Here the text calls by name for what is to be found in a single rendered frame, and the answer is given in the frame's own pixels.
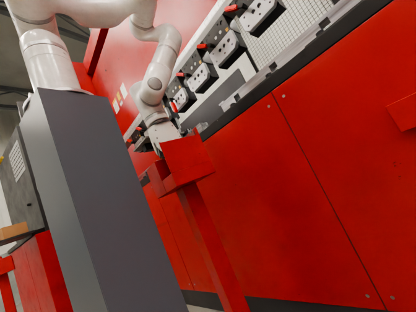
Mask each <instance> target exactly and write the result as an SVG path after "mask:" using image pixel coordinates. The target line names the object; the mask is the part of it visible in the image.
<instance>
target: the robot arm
mask: <svg viewBox="0 0 416 312"><path fill-rule="evenodd" d="M4 2H5V3H6V6H7V8H8V11H9V13H10V15H11V18H12V21H13V23H14V25H15V28H16V30H17V34H18V36H19V40H20V41H19V45H20V49H21V52H22V56H23V58H24V61H25V65H26V68H27V71H28V75H29V78H30V81H31V84H32V87H33V91H34V92H35V90H36V88H37V87H42V88H47V89H55V90H63V91H68V92H76V93H84V94H89V95H94V94H92V93H90V92H88V91H86V90H82V89H81V87H80V83H79V81H78V78H77V75H76V72H75V70H74V66H73V65H72V61H71V58H70V56H69V53H68V50H67V48H66V45H65V44H64V42H63V41H62V39H61V37H60V35H59V31H58V26H57V23H56V17H55V13H60V14H65V15H68V16H69V17H71V18H72V19H73V20H75V21H76V22H77V23H78V24H79V25H81V26H84V27H87V28H114V27H117V26H118V25H119V24H120V23H122V22H123V21H124V20H125V19H126V18H127V17H129V29H130V31H131V33H132V34H133V36H134V37H135V38H136V39H138V40H140V41H155V42H158V43H159V44H158V47H157V49H156V51H155V53H154V56H153V58H152V61H151V63H150V64H149V66H148V68H147V70H146V73H145V76H144V79H143V80H142V81H139V82H136V83H135V84H133V85H132V86H131V88H130V89H129V93H130V94H131V96H132V99H133V100H134V103H135V104H136V106H137V109H138V110H139V113H140V114H141V116H142V119H143V120H144V122H145V125H146V126H147V128H148V133H149V137H150V141H151V143H152V146H153V148H154V151H155V153H156V154H157V155H158V156H159V157H160V158H164V155H163V152H162V150H161V148H160V145H159V143H161V142H166V141H171V140H174V139H179V138H182V137H181V135H180V133H179V132H178V130H177V128H175V126H174V125H173V123H172V122H171V121H169V120H168V119H169V117H168V115H167V113H166V111H165V109H164V107H163V105H162V98H163V96H164V94H165V91H166V89H167V86H168V83H169V81H170V78H171V74H172V72H173V69H174V66H175V63H176V60H177V58H178V55H179V52H180V49H181V45H182V37H181V34H180V32H179V31H178V30H177V29H176V28H175V27H174V26H173V25H172V24H169V23H164V24H160V25H158V26H157V27H154V26H153V23H154V18H155V13H156V9H157V0H4Z"/></svg>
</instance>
